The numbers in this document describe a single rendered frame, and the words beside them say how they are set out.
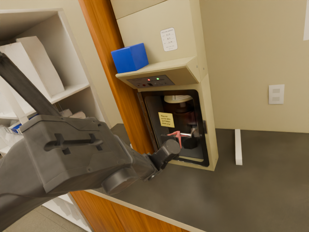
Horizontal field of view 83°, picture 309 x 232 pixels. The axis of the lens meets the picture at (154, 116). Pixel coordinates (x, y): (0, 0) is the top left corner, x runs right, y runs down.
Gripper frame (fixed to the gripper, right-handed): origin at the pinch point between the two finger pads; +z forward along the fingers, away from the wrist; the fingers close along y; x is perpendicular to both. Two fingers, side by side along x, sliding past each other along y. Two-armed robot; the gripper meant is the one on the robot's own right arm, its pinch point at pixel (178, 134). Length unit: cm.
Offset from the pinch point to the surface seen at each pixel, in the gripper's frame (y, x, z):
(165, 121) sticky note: 3.3, 8.1, 4.8
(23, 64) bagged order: 46, 116, 8
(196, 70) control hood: 26.4, -11.5, 3.7
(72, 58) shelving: 41, 117, 49
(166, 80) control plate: 24.9, -0.2, 0.4
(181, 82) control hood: 22.6, -5.1, 2.8
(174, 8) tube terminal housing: 48.1, -5.8, 7.0
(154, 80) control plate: 25.4, 5.1, -0.1
